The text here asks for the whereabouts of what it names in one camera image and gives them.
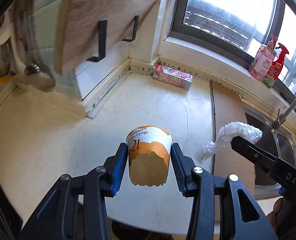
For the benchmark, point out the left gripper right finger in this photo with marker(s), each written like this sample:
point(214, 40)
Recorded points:
point(241, 217)

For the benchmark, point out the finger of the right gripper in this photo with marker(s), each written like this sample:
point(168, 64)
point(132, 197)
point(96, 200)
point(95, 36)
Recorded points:
point(263, 160)

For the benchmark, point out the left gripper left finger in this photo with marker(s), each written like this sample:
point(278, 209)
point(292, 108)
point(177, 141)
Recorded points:
point(56, 215)

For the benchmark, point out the clear plastic wrapper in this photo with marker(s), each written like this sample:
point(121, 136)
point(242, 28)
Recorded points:
point(225, 136)

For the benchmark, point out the orange paper cake cup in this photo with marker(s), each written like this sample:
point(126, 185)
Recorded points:
point(149, 155)

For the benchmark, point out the stainless steel sink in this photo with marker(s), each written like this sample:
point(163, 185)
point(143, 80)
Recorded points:
point(278, 142)

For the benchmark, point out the chrome sink faucet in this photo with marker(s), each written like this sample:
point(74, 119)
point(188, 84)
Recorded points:
point(281, 118)

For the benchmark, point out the red spray cleaner bottle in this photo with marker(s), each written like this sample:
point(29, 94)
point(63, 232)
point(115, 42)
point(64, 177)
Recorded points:
point(276, 67)

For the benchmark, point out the pink detergent spray bottle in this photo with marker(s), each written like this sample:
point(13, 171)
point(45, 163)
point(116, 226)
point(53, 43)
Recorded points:
point(263, 59)

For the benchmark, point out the hanging metal ladle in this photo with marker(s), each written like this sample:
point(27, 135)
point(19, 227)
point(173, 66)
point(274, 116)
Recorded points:
point(25, 70)

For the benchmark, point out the window frame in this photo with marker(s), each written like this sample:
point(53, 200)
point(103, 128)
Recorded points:
point(236, 29)

